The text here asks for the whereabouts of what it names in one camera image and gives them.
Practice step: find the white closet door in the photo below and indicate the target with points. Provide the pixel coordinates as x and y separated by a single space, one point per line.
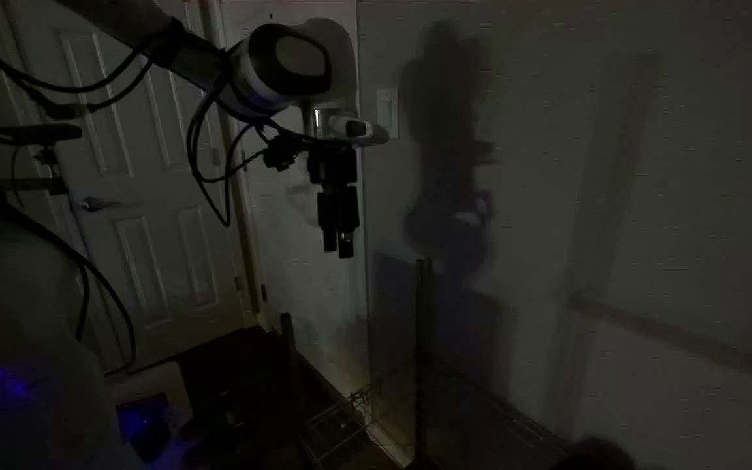
167 269

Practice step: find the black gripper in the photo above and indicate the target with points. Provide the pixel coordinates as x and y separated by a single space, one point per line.
336 171

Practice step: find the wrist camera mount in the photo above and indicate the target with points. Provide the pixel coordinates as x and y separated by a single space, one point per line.
345 126

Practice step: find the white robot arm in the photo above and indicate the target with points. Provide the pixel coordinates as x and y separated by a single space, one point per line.
291 86

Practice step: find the white wall light switch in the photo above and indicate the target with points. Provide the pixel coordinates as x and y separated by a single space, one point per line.
387 109

